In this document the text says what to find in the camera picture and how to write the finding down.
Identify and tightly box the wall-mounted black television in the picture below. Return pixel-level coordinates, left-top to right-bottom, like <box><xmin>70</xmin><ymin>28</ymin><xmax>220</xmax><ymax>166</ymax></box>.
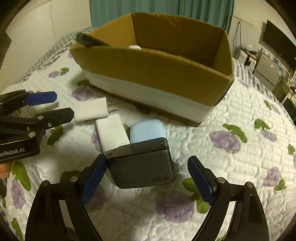
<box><xmin>263</xmin><ymin>20</ymin><xmax>296</xmax><ymax>69</ymax></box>

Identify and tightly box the checkered bed sheet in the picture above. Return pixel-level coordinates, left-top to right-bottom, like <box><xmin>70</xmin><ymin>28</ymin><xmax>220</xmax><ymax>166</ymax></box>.
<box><xmin>17</xmin><ymin>26</ymin><xmax>98</xmax><ymax>83</ymax></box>

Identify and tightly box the brown cardboard box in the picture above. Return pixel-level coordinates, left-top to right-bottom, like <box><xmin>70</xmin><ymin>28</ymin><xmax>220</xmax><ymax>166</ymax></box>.
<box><xmin>70</xmin><ymin>13</ymin><xmax>234</xmax><ymax>126</ymax></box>

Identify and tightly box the white 66W charger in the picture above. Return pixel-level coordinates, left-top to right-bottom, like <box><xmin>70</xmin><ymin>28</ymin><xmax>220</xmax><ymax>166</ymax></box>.
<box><xmin>95</xmin><ymin>114</ymin><xmax>130</xmax><ymax>154</ymax></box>

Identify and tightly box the black TV remote control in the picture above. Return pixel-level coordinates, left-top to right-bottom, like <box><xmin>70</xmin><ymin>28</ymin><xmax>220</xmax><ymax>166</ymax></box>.
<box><xmin>76</xmin><ymin>32</ymin><xmax>109</xmax><ymax>47</ymax></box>

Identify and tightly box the white red-capped bottle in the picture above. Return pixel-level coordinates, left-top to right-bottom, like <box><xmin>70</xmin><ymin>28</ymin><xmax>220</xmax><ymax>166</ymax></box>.
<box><xmin>128</xmin><ymin>45</ymin><xmax>141</xmax><ymax>50</ymax></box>

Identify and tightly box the black 65W charger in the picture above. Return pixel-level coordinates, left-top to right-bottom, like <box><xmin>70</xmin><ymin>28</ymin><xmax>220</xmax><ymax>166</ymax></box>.
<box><xmin>108</xmin><ymin>138</ymin><xmax>175</xmax><ymax>189</ymax></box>

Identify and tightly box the green window curtain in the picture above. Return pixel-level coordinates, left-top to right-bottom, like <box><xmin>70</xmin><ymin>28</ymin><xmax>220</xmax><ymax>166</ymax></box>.
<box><xmin>89</xmin><ymin>0</ymin><xmax>234</xmax><ymax>32</ymax></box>

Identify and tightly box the white suitcase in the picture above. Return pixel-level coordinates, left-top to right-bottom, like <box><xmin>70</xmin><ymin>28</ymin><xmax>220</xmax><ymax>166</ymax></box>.
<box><xmin>233</xmin><ymin>50</ymin><xmax>251</xmax><ymax>66</ymax></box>

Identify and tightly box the silver mini fridge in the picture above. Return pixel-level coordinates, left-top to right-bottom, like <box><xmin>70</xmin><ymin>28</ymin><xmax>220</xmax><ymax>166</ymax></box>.
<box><xmin>254</xmin><ymin>53</ymin><xmax>280</xmax><ymax>86</ymax></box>

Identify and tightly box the light blue earbuds case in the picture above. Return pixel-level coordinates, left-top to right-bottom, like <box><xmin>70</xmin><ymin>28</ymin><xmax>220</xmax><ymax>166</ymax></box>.
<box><xmin>130</xmin><ymin>119</ymin><xmax>167</xmax><ymax>144</ymax></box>

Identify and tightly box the white cube charger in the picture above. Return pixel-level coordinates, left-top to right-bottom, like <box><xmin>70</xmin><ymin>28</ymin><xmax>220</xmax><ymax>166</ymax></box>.
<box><xmin>74</xmin><ymin>97</ymin><xmax>109</xmax><ymax>122</ymax></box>

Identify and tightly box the white dressing table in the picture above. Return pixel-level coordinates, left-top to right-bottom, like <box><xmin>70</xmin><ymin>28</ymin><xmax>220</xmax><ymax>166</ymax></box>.
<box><xmin>272</xmin><ymin>74</ymin><xmax>295</xmax><ymax>113</ymax></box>

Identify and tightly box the person's left hand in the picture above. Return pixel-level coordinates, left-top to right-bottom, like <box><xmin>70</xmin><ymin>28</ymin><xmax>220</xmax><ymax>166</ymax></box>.
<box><xmin>0</xmin><ymin>162</ymin><xmax>11</xmax><ymax>179</ymax></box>

